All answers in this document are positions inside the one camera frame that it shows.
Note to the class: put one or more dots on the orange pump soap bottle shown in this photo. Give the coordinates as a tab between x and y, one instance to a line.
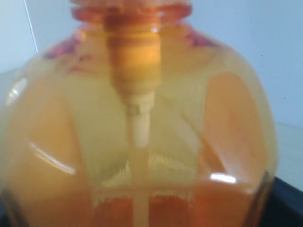
136	120

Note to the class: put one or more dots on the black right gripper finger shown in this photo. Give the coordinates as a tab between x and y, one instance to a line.
284	207

